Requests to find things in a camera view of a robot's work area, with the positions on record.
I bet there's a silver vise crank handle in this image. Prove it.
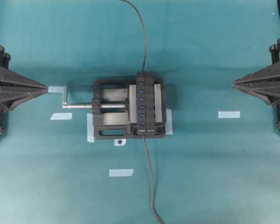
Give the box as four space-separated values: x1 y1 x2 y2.
62 86 92 109

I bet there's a taped black screw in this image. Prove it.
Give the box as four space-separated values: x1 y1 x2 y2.
114 139 126 147

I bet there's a grey USB cable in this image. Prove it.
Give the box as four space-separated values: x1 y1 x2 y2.
120 0 148 73

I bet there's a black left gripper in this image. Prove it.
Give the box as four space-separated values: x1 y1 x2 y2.
0 45 48 111

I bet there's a blue tape under vise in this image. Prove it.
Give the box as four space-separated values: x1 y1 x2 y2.
165 109 173 135
87 113 95 143

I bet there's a blue tape strip right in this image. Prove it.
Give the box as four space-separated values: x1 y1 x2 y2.
218 111 241 119

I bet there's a black multiport USB hub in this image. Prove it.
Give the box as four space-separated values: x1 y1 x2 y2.
136 72 155 135

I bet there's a blue tape strip far left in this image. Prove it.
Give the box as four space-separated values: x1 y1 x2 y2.
48 86 63 93

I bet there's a blue tape under vise right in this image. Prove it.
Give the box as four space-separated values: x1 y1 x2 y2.
165 109 173 135

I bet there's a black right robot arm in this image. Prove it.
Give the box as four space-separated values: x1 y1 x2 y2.
232 0 280 132

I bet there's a blue tape strip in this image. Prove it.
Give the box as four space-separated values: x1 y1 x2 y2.
50 113 72 120
218 111 241 119
48 86 63 93
109 168 134 177

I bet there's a blue tape under vise left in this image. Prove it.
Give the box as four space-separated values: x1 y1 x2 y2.
87 113 95 143

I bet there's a black bench vise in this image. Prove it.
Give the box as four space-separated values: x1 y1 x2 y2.
91 76 167 140

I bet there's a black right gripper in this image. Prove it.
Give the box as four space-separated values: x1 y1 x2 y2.
233 39 280 106

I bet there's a blue tape strip bottom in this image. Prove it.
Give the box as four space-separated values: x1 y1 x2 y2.
109 168 134 177

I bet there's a grey hub power cable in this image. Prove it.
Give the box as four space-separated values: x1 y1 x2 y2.
141 134 165 224

